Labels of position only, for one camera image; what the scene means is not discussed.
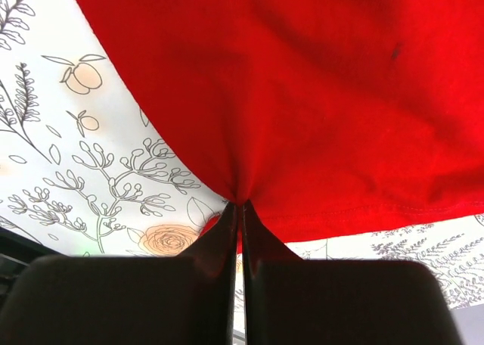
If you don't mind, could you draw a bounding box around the floral patterned table mat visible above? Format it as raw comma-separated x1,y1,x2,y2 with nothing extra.
1,0,483,344

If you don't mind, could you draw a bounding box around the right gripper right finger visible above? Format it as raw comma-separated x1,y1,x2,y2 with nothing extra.
240,203,461,345

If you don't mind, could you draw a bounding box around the red t-shirt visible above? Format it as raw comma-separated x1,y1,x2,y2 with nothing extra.
76,0,483,242

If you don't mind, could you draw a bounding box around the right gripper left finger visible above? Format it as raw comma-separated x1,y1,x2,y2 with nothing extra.
1,204,237,344

